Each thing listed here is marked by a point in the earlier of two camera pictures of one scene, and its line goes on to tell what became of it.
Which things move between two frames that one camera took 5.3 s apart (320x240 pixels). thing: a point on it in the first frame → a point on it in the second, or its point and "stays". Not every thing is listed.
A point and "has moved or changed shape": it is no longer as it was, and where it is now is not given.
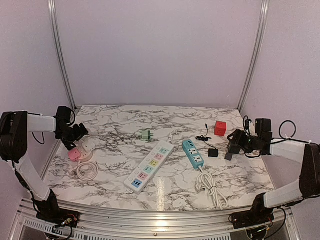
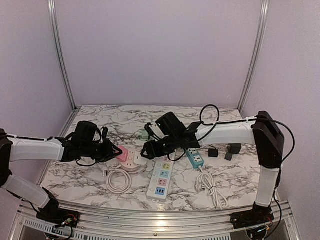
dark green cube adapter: (233, 147) stays
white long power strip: (140, 176) → (159, 184)
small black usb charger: (228, 156) stays
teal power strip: (192, 153) stays
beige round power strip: (86, 148) has moved or changed shape
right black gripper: (241, 134) → (148, 146)
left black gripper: (81, 133) → (108, 153)
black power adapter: (213, 152) stays
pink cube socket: (74, 155) has moved or changed shape
